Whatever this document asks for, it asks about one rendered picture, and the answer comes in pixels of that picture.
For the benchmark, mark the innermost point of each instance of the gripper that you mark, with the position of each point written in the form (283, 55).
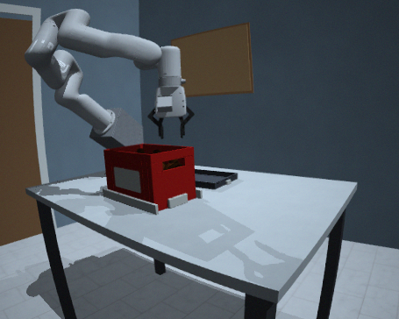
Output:
(179, 107)

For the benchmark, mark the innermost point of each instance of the red plastic crate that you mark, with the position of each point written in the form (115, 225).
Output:
(141, 175)

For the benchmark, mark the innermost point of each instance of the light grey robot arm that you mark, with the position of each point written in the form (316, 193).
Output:
(75, 34)

